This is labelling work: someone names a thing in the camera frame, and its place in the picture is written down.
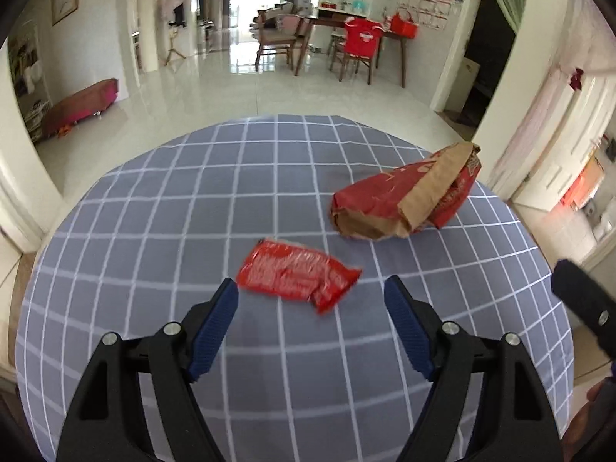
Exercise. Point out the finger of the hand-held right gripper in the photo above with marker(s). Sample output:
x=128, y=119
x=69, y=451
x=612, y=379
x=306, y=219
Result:
x=584, y=298

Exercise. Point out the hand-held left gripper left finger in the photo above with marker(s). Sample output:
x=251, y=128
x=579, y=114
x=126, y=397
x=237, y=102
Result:
x=211, y=332

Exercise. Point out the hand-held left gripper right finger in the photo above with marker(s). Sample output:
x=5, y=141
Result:
x=409, y=332

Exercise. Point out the red snack wrapper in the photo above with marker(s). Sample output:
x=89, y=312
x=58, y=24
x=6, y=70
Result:
x=293, y=272

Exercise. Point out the person's right hand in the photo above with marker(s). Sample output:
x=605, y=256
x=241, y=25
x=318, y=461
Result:
x=594, y=394

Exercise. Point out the grey checked tablecloth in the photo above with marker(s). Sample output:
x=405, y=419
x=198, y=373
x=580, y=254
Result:
x=192, y=202

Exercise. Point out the red paper bag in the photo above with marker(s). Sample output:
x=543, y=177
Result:
x=380, y=202

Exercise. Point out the white door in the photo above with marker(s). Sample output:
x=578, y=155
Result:
x=553, y=163

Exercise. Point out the dark red bench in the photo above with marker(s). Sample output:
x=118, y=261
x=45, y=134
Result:
x=79, y=103

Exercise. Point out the chair with red cover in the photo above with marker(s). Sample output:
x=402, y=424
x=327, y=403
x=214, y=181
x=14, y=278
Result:
x=361, y=38

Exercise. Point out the white shelf unit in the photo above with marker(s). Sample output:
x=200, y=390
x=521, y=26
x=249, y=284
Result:
x=29, y=91

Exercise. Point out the wooden chair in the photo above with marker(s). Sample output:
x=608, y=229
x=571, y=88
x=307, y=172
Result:
x=276, y=33

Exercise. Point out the red gift bag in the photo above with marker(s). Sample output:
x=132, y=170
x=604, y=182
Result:
x=403, y=25

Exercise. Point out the wooden dining table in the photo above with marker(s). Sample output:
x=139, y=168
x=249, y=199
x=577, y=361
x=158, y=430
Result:
x=327, y=21

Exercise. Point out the coat rack with clothes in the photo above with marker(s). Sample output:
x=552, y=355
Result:
x=172, y=5

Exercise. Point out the wall paper sheets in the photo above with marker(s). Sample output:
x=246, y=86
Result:
x=428, y=2

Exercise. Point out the framed wall picture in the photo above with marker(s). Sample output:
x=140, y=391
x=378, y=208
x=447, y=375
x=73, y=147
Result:
x=65, y=1

